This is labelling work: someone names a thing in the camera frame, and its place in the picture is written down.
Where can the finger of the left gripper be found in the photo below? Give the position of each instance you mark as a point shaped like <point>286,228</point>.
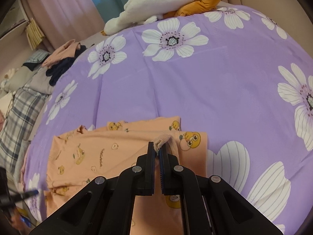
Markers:
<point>21,196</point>

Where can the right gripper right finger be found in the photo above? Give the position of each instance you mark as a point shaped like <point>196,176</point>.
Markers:
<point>210,205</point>

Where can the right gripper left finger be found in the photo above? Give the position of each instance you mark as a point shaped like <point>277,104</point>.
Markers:
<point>104,206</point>

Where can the orange cartoon print baby garment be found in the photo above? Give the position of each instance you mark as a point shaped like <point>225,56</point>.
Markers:
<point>78,156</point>

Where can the dark navy folded clothes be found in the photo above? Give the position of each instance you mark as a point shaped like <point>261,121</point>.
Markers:
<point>57,70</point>

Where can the person left hand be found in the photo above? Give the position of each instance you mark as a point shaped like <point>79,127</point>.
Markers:
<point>19,225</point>

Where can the grey plaid pillow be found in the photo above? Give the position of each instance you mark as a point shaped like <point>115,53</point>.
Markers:
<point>20,120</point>

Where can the purple floral duvet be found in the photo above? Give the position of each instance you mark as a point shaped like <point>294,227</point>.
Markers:
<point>230,73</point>

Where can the pink folded garment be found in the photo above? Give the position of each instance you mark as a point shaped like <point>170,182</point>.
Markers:
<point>67,50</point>

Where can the pink curtain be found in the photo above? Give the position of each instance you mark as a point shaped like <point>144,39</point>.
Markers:
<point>64,20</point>

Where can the white goose plush toy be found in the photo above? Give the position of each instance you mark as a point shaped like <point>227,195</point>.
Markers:
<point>147,11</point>

